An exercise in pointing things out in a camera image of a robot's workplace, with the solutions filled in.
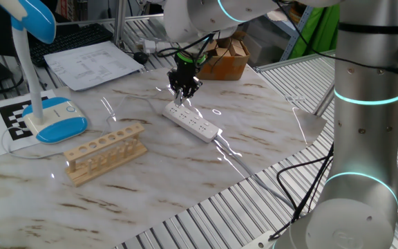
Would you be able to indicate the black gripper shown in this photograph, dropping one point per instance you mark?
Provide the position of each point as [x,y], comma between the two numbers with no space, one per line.
[184,77]

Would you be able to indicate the white power strip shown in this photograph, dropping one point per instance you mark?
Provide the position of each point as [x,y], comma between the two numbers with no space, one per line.
[192,122]

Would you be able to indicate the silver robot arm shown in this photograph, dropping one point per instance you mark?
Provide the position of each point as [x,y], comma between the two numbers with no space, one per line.
[368,138]

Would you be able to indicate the blue white desk lamp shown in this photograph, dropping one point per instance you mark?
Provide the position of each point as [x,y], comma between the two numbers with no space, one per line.
[57,124]

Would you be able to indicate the brown cardboard box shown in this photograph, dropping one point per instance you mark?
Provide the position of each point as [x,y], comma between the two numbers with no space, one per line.
[226,67]

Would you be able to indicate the printed white paper sheet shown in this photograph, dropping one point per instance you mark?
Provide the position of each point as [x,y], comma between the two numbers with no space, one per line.
[88,65]

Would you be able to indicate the black keyboard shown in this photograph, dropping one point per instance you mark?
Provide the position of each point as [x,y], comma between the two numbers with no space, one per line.
[71,38]

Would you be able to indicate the wooden test tube rack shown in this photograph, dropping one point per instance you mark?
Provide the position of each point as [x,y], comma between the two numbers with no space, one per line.
[81,176]

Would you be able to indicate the grey metal shelf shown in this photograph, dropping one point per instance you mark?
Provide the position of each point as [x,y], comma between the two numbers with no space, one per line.
[297,34]

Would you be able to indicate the green cloth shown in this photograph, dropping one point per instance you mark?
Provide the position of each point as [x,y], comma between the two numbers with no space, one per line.
[320,31]

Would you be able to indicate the aluminium frame post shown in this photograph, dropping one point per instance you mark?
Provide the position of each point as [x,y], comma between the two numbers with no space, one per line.
[119,20]

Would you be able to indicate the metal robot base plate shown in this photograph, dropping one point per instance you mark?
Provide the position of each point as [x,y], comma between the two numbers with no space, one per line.
[257,242]

